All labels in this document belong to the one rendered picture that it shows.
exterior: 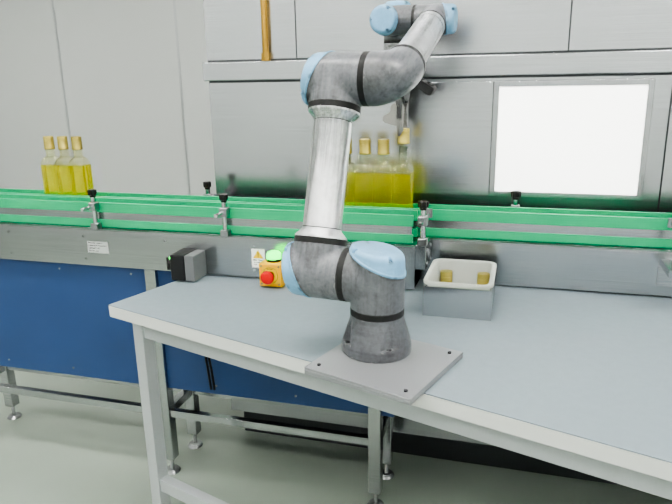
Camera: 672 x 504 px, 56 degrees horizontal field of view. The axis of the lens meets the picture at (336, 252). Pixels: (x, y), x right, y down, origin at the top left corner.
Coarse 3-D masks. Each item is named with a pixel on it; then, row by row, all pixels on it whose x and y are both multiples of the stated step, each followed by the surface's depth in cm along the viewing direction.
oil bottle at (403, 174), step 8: (400, 168) 185; (408, 168) 184; (392, 176) 186; (400, 176) 185; (408, 176) 184; (392, 184) 187; (400, 184) 186; (408, 184) 185; (392, 192) 187; (400, 192) 186; (408, 192) 186; (392, 200) 188; (400, 200) 187; (408, 200) 186
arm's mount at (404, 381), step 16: (336, 352) 137; (416, 352) 136; (432, 352) 136; (448, 352) 136; (304, 368) 130; (320, 368) 129; (336, 368) 129; (352, 368) 129; (368, 368) 129; (384, 368) 129; (400, 368) 129; (416, 368) 129; (432, 368) 129; (448, 368) 131; (352, 384) 124; (368, 384) 123; (384, 384) 123; (400, 384) 123; (416, 384) 123; (432, 384) 125; (400, 400) 118
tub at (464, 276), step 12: (432, 264) 173; (444, 264) 178; (456, 264) 177; (468, 264) 176; (480, 264) 175; (492, 264) 173; (432, 276) 168; (456, 276) 178; (468, 276) 177; (492, 276) 162; (468, 288) 157; (480, 288) 155
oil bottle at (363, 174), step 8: (360, 168) 188; (368, 168) 187; (360, 176) 188; (368, 176) 188; (360, 184) 189; (368, 184) 188; (360, 192) 190; (368, 192) 189; (360, 200) 190; (368, 200) 190
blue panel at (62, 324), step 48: (0, 288) 225; (48, 288) 219; (96, 288) 214; (144, 288) 208; (0, 336) 231; (48, 336) 225; (96, 336) 219; (192, 384) 213; (240, 384) 207; (288, 384) 202
